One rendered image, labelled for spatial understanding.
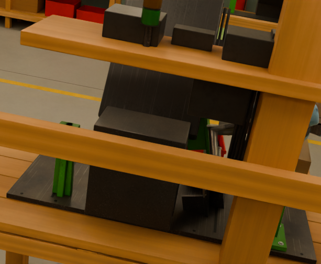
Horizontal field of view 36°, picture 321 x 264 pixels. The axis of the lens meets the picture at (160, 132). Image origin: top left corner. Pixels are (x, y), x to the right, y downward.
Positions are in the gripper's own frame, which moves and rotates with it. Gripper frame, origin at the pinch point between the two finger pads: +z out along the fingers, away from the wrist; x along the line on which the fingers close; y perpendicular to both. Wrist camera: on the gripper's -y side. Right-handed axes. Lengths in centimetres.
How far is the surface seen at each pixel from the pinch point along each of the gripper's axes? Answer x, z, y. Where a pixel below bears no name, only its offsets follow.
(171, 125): 11.8, 13.3, 0.3
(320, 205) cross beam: 21.9, -29.0, -32.2
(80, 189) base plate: -5, 52, -14
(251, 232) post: 10.8, -9.0, -36.9
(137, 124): 17.6, 23.6, 0.0
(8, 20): -390, 307, 332
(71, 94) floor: -279, 167, 152
